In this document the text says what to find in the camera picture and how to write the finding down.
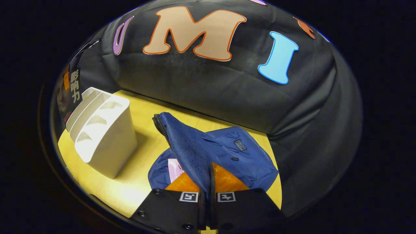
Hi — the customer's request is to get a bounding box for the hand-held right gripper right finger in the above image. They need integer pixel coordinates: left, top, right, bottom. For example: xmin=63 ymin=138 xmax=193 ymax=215
xmin=210 ymin=162 xmax=286 ymax=233

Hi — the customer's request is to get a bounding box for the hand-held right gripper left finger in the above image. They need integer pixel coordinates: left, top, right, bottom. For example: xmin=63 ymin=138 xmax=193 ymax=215
xmin=130 ymin=172 xmax=208 ymax=233

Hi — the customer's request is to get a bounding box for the black backdrop cloth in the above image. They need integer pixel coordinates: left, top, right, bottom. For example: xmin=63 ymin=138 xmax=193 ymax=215
xmin=52 ymin=0 xmax=363 ymax=216

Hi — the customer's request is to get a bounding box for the pink book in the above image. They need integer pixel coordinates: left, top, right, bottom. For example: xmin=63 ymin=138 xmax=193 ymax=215
xmin=168 ymin=158 xmax=186 ymax=183

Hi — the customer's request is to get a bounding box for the blue schoolbag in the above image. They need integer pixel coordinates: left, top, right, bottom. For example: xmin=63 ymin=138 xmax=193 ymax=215
xmin=148 ymin=112 xmax=279 ymax=195

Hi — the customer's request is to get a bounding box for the dark face cover book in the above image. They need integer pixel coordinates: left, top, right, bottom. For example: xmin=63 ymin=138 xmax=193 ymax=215
xmin=56 ymin=54 xmax=84 ymax=125

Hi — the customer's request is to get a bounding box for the white plastic bookshelf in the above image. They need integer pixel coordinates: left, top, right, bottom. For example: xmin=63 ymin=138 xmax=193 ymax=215
xmin=66 ymin=87 xmax=138 ymax=179

